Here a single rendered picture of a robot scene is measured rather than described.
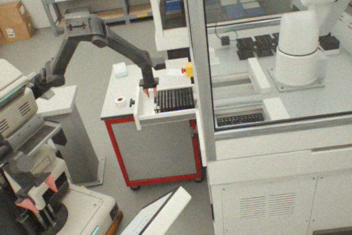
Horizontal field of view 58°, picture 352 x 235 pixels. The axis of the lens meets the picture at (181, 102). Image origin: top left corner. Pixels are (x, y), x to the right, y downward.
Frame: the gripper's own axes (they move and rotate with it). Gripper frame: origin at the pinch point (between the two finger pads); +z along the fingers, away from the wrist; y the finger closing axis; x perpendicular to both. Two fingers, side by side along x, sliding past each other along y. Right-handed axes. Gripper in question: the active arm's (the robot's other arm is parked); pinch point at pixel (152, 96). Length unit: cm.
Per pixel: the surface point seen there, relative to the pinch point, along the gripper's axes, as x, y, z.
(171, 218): 91, -14, -17
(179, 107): 3.2, -13.9, 6.9
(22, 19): -360, 241, 50
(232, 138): 49, -36, -7
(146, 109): -6.3, 6.0, 12.7
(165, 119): 7.3, -6.0, 11.3
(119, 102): -22.7, 24.9, 15.7
